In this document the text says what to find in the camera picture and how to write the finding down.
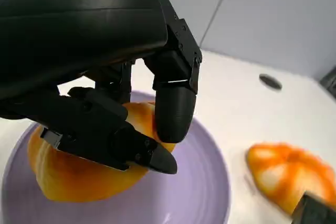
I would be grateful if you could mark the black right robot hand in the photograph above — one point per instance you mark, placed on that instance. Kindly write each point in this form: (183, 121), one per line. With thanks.
(315, 209)

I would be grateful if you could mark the orange and white bread roll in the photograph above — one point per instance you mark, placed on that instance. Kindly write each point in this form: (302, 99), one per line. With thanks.
(78, 182)
(275, 171)

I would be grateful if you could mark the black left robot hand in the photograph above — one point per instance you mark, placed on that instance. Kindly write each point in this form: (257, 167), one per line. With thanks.
(78, 24)

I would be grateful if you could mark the grey background equipment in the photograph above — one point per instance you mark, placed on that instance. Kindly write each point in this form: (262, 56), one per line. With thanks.
(329, 79)

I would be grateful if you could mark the lilac plate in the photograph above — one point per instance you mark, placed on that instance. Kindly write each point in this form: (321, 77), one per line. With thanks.
(183, 195)

